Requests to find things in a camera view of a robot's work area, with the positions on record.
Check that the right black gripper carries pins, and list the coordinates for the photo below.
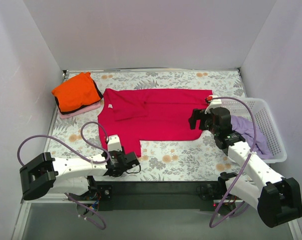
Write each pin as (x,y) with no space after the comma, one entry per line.
(199,119)

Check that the folded black t shirt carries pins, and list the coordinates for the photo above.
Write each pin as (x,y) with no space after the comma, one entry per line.
(57,103)

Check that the magenta t shirt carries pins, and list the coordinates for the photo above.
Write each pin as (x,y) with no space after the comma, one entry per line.
(150,115)

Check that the lavender t shirt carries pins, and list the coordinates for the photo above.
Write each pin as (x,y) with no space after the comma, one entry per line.
(245,127)

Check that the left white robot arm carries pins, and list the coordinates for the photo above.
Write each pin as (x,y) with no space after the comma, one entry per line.
(46,174)

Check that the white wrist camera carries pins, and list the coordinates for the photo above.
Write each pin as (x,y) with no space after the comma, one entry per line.
(212,102)
(113,143)

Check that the white plastic basket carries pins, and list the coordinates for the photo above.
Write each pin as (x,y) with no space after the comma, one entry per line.
(264,120)

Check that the floral table mat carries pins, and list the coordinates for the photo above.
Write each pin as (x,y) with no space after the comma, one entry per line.
(163,161)

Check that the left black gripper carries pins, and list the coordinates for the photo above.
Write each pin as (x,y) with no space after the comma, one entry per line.
(130,160)

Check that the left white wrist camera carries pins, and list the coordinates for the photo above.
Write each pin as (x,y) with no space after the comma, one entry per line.
(113,143)

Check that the folded pink t shirt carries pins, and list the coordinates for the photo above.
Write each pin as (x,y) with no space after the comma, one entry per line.
(75,111)

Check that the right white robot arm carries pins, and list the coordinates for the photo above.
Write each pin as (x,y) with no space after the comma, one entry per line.
(277,199)

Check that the folded orange t shirt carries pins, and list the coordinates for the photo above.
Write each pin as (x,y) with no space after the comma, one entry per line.
(74,91)

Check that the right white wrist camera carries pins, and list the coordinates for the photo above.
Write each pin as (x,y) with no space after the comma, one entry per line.
(212,102)

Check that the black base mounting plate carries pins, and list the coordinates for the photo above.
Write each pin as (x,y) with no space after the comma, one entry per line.
(138,195)

